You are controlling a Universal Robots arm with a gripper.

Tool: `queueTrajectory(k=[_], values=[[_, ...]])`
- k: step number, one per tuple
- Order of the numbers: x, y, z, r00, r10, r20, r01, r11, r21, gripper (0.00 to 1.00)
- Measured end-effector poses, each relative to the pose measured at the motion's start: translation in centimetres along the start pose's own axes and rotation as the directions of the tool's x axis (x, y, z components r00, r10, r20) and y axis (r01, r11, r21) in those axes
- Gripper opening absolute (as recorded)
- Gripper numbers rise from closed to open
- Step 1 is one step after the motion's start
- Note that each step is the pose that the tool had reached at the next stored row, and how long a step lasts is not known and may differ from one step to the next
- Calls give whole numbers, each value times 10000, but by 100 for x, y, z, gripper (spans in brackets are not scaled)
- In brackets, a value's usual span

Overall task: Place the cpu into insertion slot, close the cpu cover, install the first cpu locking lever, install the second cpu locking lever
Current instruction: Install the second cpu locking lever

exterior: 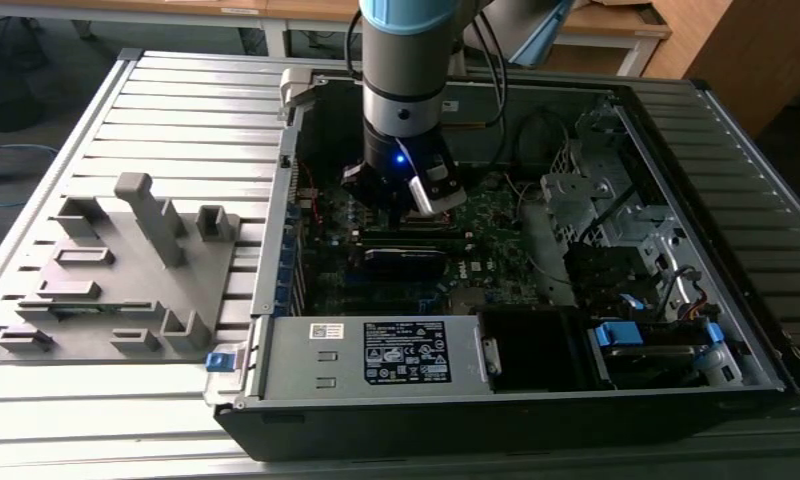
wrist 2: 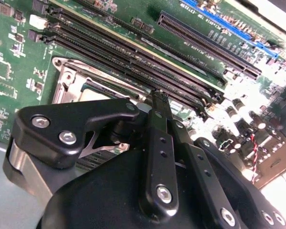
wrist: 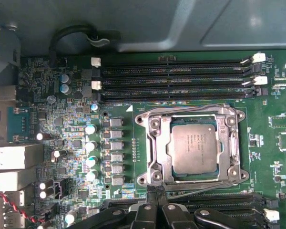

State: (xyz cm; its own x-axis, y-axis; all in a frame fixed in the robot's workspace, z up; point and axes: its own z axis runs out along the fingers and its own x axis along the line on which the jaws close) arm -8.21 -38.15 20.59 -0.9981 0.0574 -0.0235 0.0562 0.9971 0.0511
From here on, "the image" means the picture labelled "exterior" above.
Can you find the chipset heatsink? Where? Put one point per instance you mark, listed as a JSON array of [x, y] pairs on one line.
[[468, 296]]

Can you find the grey parts rack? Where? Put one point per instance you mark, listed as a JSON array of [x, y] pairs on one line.
[[140, 280]]

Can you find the wooden cabinet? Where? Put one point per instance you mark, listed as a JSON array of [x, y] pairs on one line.
[[740, 50]]

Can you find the hard disk in blue carrier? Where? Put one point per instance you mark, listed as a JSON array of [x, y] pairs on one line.
[[616, 332]]

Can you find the green RAM stick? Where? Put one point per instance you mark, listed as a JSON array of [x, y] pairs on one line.
[[86, 307]]

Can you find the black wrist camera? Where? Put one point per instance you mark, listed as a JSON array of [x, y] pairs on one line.
[[356, 177]]

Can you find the grey power supply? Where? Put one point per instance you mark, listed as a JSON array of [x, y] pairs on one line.
[[307, 370]]

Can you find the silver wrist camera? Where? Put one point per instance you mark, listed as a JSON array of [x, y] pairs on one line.
[[440, 202]]

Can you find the black power supply label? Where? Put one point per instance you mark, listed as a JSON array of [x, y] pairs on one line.
[[403, 352]]

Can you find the green motherboard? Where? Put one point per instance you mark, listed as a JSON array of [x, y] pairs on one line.
[[507, 260]]

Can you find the blue case latch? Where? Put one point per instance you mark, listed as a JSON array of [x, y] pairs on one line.
[[219, 362]]

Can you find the silver metal drive cage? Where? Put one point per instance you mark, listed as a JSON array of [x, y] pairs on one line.
[[573, 190]]

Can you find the wooden desk white frame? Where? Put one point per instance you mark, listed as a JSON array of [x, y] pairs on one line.
[[607, 27], [140, 6]]

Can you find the black PC case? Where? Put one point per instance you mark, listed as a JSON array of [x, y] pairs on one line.
[[440, 435]]

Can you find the graphics card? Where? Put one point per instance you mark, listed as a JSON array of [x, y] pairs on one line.
[[403, 267]]

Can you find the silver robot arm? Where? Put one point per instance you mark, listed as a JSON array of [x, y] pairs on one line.
[[407, 75]]

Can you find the black office chair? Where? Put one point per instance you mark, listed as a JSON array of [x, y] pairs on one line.
[[6, 100]]

